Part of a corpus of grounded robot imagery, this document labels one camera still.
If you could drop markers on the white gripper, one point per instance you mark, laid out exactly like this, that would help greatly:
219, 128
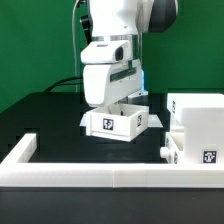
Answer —
112, 69

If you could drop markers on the white drawer tray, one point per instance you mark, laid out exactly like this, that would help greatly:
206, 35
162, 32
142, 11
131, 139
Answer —
172, 152
122, 122

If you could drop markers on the white drawer cabinet box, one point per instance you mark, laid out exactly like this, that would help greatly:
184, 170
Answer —
200, 117

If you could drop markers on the white front drawer tray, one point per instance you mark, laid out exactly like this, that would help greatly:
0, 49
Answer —
172, 152

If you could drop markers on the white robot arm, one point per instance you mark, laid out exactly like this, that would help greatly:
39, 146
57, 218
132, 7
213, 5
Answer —
131, 17

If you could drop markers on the white marker tag sheet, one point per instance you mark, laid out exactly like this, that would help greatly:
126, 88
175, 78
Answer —
153, 121

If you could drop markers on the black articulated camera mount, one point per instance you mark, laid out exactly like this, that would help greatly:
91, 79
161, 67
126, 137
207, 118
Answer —
84, 20

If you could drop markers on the white fence frame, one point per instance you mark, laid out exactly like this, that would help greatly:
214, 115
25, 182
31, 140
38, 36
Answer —
16, 170

